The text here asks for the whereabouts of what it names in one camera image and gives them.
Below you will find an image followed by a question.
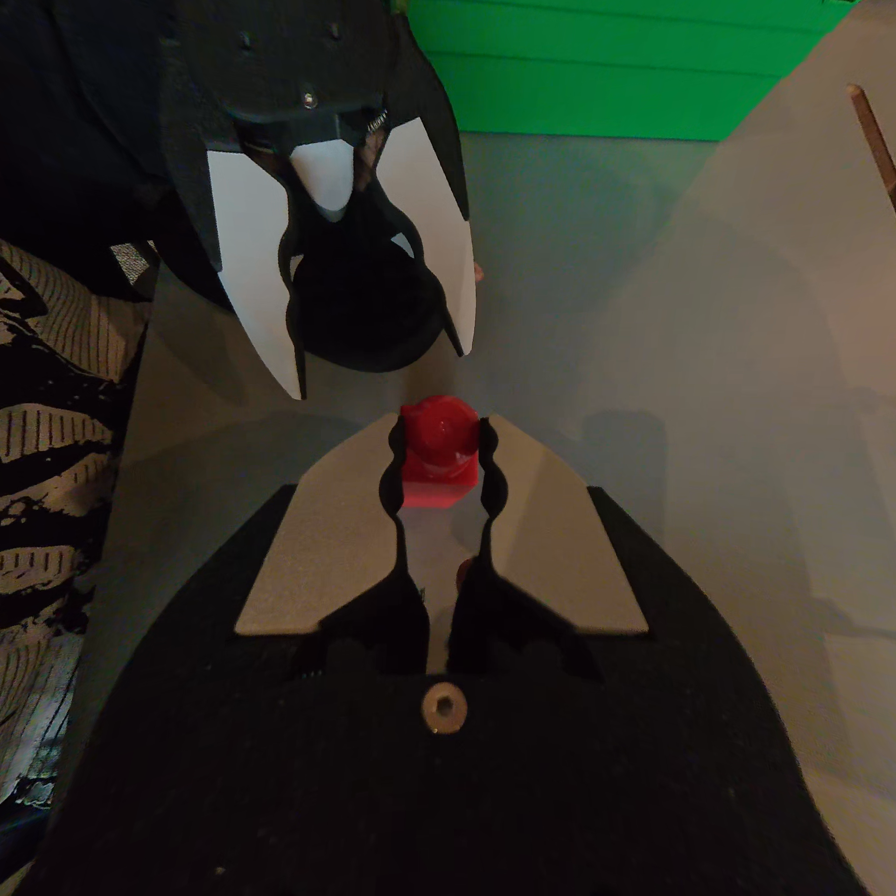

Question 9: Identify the red mega block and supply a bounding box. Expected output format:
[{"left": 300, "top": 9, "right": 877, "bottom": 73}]
[{"left": 400, "top": 394, "right": 482, "bottom": 510}]

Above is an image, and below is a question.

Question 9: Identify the green plastic bin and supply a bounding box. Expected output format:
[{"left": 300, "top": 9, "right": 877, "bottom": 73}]
[{"left": 404, "top": 0, "right": 863, "bottom": 143}]

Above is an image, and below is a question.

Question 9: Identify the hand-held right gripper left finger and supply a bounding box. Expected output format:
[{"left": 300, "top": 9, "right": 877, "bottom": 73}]
[{"left": 232, "top": 412, "right": 414, "bottom": 637}]

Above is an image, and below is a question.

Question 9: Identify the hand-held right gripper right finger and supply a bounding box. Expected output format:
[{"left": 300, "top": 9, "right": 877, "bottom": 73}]
[{"left": 478, "top": 412, "right": 650, "bottom": 637}]

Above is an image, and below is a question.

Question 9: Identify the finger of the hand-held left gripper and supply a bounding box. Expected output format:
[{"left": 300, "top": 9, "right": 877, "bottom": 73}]
[
  {"left": 380, "top": 116, "right": 480, "bottom": 359},
  {"left": 206, "top": 150, "right": 309, "bottom": 402}
]

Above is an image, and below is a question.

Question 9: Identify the black white patterned clothing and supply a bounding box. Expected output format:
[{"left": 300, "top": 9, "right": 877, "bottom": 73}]
[{"left": 0, "top": 238, "right": 158, "bottom": 813}]

